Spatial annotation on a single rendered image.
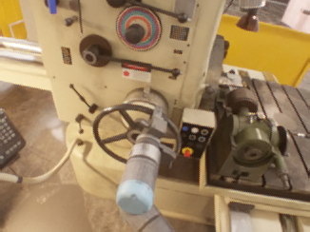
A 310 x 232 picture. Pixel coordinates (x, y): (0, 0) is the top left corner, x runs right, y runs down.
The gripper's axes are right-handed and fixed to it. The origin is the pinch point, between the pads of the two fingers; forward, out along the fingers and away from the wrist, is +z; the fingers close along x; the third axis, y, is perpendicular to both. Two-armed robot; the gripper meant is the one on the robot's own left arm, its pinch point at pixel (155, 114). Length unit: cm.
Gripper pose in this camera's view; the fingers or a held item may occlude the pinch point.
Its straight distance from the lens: 73.0
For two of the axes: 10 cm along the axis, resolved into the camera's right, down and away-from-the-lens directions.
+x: -4.6, 6.3, 6.2
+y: -8.7, -4.5, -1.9
